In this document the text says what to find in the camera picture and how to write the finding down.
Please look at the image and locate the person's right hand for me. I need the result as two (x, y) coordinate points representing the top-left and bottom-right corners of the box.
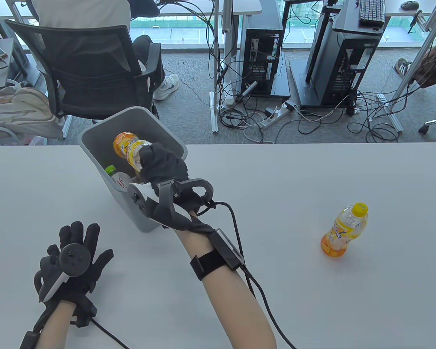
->
(139, 143), (215, 218)

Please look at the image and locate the person's left hand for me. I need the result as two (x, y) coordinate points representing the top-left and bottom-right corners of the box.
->
(35, 221), (114, 317)

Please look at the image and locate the large orange drink bottle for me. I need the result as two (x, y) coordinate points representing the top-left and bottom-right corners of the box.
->
(113, 132), (153, 171)
(320, 202), (369, 258)

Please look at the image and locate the green cap clear bottle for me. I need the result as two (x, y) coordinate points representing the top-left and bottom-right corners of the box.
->
(105, 165), (133, 191)

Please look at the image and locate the grey plastic bin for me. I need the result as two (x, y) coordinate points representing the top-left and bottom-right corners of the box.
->
(78, 106), (188, 233)

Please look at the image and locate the person's right forearm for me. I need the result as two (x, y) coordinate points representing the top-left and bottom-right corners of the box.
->
(176, 218), (276, 349)

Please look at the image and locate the person's left forearm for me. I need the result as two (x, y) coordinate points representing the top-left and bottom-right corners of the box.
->
(20, 301), (77, 349)

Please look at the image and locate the black left hand controller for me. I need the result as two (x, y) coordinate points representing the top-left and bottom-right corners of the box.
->
(35, 244), (92, 303)

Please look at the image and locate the black hand controller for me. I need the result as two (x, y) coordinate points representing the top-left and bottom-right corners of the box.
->
(127, 178), (215, 231)
(35, 244), (92, 303)

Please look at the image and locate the black right hand controller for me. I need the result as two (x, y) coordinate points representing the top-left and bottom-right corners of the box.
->
(127, 178), (215, 231)

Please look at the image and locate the black mesh office chair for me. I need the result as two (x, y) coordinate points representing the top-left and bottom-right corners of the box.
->
(5, 20), (164, 120)

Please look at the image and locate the white power strip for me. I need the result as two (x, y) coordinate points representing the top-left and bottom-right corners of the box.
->
(260, 103), (296, 128)

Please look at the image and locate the black computer tower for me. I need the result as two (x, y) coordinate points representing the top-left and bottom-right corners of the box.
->
(312, 31), (382, 108)
(241, 18), (284, 96)

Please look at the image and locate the aluminium desk leg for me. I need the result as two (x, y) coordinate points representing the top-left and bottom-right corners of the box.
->
(210, 0), (237, 133)

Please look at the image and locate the beige cloth bag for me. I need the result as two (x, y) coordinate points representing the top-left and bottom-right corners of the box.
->
(0, 87), (64, 144)

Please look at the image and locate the white desk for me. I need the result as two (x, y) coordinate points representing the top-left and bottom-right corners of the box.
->
(283, 0), (436, 17)
(125, 0), (263, 18)

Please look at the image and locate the black keyboard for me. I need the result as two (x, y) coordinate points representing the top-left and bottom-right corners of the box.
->
(359, 0), (386, 27)

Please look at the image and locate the office chair base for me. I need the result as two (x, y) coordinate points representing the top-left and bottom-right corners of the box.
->
(418, 113), (436, 135)

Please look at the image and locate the tangle of black floor cables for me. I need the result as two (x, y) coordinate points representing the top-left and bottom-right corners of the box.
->
(156, 0), (427, 144)

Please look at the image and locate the black left glove cable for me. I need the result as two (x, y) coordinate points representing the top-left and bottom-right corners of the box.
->
(71, 316), (131, 349)

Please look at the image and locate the black glove cable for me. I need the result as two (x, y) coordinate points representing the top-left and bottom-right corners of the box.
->
(71, 316), (131, 349)
(200, 202), (298, 349)

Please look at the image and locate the black right glove cable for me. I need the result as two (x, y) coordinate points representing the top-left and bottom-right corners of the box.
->
(200, 202), (298, 349)

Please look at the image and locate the black right wrist strap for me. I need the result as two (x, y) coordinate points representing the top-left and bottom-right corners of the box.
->
(190, 228), (245, 280)

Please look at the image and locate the black wrist strap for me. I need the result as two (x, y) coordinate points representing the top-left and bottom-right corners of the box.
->
(20, 331), (40, 349)
(190, 228), (245, 280)

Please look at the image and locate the black left wrist strap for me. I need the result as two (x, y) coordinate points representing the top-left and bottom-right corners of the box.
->
(20, 331), (40, 349)

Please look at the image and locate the aluminium frame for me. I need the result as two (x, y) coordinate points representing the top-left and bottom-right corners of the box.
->
(380, 0), (436, 133)

